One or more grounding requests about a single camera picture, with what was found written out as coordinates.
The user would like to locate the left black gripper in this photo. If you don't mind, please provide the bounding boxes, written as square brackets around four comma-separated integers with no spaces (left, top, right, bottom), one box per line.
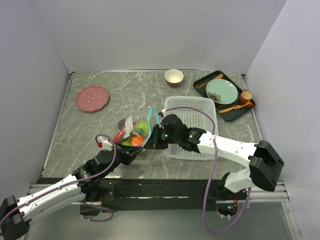
[100,141,143,177]

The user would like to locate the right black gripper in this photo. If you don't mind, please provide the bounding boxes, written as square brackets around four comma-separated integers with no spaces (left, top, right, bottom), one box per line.
[144,124,181,150]

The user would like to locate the light green wrinkled fruit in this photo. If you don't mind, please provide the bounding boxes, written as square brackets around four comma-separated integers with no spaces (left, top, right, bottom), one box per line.
[121,140,132,147]

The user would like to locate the orange fruit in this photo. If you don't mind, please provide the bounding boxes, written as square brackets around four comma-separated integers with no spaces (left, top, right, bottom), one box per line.
[130,135,145,147]

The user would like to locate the red chili pepper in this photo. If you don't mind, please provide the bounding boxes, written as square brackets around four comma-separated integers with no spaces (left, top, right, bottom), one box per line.
[113,127,126,143]

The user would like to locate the green apple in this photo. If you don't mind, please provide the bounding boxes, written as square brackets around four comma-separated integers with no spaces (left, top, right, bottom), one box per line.
[135,120,149,135]

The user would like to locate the clear zip bag blue zipper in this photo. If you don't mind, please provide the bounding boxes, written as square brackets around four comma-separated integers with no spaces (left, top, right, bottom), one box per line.
[113,107,161,147]

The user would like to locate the dark brown fruit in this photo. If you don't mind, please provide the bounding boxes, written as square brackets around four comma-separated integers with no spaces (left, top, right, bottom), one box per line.
[117,118,126,130]

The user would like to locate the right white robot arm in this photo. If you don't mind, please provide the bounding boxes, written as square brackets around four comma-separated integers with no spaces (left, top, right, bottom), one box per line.
[143,114,284,199]

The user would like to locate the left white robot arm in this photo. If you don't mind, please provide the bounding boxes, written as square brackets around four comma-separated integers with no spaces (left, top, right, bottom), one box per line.
[0,144,143,240]

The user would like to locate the white plastic basket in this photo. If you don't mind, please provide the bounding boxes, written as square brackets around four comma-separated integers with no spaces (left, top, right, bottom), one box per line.
[164,96,219,161]

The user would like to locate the pink dotted plate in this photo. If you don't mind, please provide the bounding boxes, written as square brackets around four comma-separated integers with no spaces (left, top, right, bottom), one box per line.
[75,85,110,113]

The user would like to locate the white and red bowl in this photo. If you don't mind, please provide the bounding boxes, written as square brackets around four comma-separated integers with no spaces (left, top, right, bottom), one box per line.
[164,69,184,87]

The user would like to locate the light green plate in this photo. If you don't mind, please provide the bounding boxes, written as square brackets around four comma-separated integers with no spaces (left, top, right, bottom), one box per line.
[205,79,238,105]

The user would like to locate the wooden spoon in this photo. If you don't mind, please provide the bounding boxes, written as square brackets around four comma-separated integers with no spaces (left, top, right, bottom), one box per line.
[219,101,255,114]

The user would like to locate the orange cup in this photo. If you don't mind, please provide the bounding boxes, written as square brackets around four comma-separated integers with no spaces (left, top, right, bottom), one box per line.
[240,89,253,104]

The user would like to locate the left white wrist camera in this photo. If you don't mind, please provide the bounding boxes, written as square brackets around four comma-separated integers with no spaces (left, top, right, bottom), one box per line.
[97,140,113,149]

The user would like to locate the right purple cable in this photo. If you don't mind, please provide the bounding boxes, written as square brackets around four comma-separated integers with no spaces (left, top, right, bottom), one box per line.
[164,106,252,235]

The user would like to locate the aluminium rail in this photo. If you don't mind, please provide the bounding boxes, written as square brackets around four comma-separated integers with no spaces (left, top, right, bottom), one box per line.
[24,181,290,203]

